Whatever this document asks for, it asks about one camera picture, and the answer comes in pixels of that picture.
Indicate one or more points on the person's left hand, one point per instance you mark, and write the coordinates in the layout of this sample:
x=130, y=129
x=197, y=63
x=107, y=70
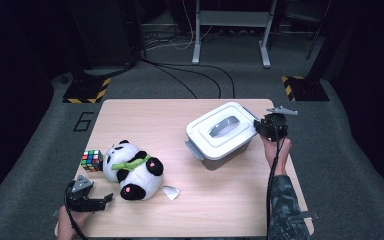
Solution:
x=66, y=226

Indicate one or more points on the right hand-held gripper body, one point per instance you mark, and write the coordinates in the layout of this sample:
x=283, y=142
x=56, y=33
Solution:
x=276, y=125

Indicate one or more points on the panda plush toy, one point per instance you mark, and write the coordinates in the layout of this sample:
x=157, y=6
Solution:
x=133, y=170

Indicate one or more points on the person's right hand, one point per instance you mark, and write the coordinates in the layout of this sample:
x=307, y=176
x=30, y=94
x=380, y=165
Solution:
x=284, y=155

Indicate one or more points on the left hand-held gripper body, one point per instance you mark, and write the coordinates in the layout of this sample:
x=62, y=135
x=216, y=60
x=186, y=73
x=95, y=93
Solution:
x=80, y=186

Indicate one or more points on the white metal desk frame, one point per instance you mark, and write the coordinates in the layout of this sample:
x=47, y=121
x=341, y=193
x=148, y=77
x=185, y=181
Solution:
x=233, y=18

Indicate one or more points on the clear storage box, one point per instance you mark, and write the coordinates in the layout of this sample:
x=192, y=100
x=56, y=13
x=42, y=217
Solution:
x=233, y=150

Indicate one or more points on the colourful puzzle cube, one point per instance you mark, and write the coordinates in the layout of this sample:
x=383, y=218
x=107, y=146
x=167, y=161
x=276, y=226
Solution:
x=91, y=161

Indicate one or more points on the grey tape strip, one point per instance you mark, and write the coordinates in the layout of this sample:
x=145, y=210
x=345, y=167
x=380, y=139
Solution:
x=311, y=215
x=55, y=213

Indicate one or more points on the white box lid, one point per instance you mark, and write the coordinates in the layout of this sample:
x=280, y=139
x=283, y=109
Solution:
x=200, y=133

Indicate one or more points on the striped black stand base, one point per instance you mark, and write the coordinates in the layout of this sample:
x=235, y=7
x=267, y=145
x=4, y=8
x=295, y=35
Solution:
x=305, y=88
x=86, y=90

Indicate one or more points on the black cabinet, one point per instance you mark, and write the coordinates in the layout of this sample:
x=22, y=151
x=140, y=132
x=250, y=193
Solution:
x=103, y=33

